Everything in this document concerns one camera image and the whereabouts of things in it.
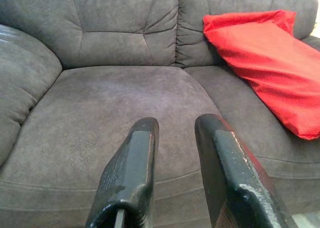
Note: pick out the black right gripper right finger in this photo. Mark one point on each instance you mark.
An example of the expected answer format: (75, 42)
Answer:
(230, 178)

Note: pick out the grey-brown suede two-seat sofa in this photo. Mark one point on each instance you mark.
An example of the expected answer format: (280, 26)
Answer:
(100, 93)

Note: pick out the red pillow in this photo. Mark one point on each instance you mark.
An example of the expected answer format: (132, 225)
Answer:
(270, 70)

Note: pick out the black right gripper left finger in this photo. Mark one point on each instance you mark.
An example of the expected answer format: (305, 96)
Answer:
(130, 168)

